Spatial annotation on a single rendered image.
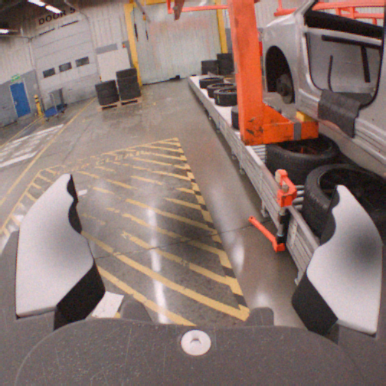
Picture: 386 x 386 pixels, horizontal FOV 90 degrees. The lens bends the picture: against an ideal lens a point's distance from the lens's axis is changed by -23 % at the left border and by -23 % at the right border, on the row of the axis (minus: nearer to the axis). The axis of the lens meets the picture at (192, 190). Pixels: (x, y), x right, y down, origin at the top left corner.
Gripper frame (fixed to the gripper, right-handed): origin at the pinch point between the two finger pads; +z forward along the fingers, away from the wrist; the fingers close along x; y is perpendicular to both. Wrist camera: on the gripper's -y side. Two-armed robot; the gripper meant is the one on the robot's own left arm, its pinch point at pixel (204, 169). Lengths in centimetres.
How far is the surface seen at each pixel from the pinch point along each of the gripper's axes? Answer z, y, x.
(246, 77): 173, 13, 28
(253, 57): 174, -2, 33
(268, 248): 111, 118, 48
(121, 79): 704, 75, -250
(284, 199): 102, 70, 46
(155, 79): 1185, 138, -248
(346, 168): 130, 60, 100
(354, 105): 121, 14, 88
